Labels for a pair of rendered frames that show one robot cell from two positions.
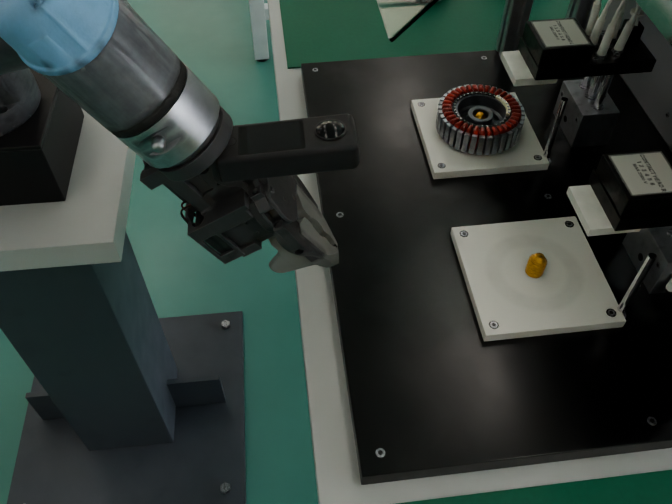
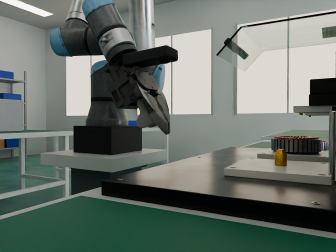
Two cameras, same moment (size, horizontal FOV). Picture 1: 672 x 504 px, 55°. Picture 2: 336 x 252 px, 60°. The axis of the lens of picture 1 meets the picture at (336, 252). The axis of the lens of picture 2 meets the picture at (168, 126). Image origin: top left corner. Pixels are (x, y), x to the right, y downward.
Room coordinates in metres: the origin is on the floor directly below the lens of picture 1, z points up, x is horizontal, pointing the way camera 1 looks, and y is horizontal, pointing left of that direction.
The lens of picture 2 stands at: (-0.07, -0.35, 0.86)
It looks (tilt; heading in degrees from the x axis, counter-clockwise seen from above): 1 degrees down; 36
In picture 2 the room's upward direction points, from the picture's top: straight up
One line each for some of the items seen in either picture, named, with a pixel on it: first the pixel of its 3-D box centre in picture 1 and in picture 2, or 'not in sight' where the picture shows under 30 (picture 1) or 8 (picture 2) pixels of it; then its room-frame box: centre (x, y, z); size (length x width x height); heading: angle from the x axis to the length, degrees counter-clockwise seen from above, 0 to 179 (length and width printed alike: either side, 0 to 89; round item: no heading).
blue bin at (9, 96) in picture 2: not in sight; (6, 98); (3.10, 6.41, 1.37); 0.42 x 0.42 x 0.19; 8
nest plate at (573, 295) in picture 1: (532, 274); (280, 168); (0.44, -0.22, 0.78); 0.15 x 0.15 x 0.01; 7
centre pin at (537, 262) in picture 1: (536, 263); (280, 157); (0.44, -0.22, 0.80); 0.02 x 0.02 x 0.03
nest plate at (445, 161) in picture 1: (476, 133); (295, 154); (0.68, -0.19, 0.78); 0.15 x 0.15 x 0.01; 7
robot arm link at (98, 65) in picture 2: not in sight; (109, 79); (0.66, 0.44, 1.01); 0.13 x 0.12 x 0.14; 116
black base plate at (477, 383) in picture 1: (510, 205); (297, 169); (0.56, -0.22, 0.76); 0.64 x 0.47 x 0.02; 7
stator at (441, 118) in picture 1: (479, 118); (295, 144); (0.68, -0.19, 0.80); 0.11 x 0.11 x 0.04
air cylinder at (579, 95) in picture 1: (584, 112); not in sight; (0.70, -0.33, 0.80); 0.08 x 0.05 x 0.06; 7
